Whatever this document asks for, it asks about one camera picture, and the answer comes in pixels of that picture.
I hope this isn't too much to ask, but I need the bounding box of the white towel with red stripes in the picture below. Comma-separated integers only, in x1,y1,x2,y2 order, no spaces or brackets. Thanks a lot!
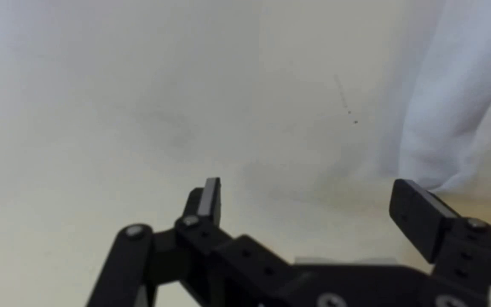
378,0,491,198

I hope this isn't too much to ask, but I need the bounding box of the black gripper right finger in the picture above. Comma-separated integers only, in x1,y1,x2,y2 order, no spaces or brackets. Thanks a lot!
388,177,491,307

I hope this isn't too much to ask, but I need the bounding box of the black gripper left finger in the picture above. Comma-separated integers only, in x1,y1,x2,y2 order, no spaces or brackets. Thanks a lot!
85,176,293,307

